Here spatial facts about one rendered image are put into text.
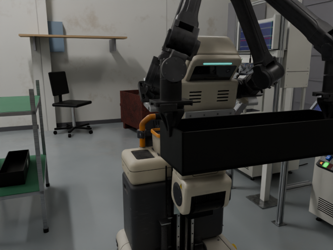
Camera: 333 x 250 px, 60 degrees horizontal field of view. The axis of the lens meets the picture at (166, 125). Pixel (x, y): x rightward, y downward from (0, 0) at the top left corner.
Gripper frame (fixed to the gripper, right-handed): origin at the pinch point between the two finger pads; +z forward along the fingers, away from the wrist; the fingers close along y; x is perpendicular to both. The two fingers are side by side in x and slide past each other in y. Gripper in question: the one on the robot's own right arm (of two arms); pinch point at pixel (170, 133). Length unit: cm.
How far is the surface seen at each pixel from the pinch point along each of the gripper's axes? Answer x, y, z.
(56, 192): 218, -39, 107
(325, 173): 84, 159, 64
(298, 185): 95, 146, 76
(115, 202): 177, 13, 107
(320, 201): 86, 160, 87
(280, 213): 95, 130, 97
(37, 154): 147, -46, 45
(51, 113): 489, -48, 70
